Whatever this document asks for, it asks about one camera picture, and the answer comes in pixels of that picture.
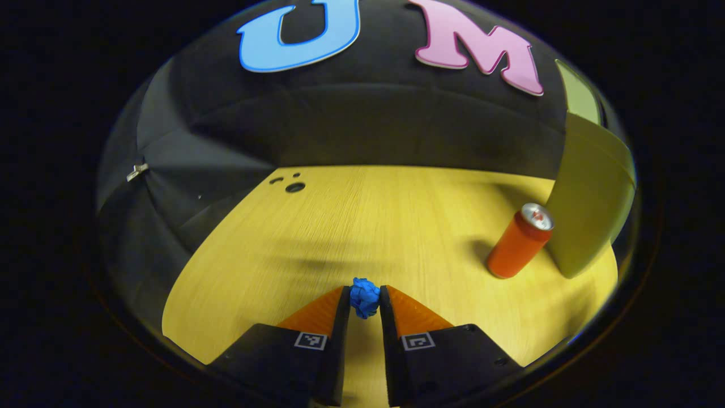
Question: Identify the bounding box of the pale green desktop garbage bin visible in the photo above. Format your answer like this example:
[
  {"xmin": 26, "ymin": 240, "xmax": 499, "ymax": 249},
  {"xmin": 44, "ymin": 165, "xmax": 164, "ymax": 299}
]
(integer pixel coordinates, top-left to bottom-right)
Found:
[{"xmin": 545, "ymin": 59, "xmax": 637, "ymax": 279}]

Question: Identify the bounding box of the blue paper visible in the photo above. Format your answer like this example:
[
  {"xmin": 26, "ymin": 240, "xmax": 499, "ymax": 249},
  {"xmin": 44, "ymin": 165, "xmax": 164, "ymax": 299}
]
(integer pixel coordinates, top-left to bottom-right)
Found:
[{"xmin": 349, "ymin": 277, "xmax": 381, "ymax": 320}]

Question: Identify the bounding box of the black backdrop cloth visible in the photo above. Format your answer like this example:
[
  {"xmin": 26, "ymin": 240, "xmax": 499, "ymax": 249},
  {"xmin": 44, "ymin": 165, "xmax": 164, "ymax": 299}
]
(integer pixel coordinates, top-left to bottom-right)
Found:
[{"xmin": 96, "ymin": 0, "xmax": 609, "ymax": 295}]

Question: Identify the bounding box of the wooden desktop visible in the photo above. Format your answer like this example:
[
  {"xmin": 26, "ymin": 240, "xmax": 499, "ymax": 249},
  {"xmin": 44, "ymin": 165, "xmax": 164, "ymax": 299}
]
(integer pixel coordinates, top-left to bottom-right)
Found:
[{"xmin": 161, "ymin": 165, "xmax": 619, "ymax": 407}]

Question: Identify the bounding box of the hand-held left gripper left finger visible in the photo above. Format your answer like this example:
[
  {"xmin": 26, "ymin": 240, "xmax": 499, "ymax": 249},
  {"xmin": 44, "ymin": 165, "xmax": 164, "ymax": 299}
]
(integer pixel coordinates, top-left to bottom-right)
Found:
[{"xmin": 207, "ymin": 286, "xmax": 352, "ymax": 407}]

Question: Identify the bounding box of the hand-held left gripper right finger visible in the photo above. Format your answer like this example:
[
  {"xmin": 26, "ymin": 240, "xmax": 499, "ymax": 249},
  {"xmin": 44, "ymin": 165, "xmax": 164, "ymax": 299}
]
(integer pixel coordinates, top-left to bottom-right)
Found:
[{"xmin": 378, "ymin": 284, "xmax": 524, "ymax": 407}]

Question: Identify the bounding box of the orange pop can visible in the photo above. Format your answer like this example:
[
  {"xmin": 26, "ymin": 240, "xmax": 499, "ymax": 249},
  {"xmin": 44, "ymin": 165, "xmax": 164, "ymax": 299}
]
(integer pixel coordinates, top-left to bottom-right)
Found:
[{"xmin": 487, "ymin": 203, "xmax": 555, "ymax": 279}]

